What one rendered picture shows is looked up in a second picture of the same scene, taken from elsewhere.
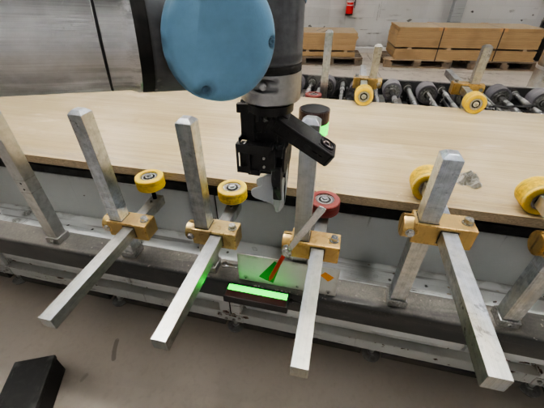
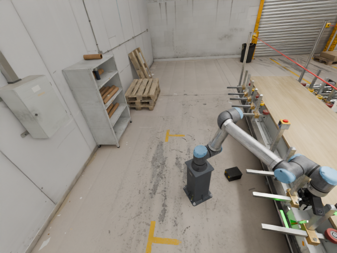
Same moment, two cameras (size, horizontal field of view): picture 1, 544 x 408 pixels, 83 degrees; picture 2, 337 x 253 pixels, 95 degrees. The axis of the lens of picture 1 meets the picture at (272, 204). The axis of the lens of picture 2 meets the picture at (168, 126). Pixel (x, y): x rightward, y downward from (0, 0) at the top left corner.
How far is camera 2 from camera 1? 0.97 m
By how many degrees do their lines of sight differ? 70
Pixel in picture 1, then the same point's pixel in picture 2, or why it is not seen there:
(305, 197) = (315, 219)
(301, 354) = (265, 226)
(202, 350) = (266, 219)
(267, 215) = not seen: hidden behind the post
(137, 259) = (274, 180)
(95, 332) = (253, 180)
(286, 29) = (320, 183)
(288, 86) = (315, 192)
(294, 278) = not seen: hidden behind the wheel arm
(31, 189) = (273, 147)
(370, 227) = not seen: outside the picture
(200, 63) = (277, 175)
